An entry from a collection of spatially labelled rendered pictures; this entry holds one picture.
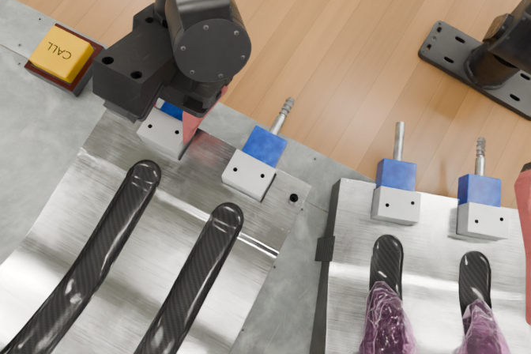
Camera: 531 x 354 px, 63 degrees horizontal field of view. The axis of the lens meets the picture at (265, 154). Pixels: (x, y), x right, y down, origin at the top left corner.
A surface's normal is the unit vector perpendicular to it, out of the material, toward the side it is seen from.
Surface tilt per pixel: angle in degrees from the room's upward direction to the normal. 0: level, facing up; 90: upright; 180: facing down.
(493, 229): 0
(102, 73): 60
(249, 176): 0
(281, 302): 0
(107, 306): 20
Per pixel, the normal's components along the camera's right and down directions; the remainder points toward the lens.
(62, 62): 0.05, -0.25
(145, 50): 0.28, -0.65
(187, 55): 0.25, 0.75
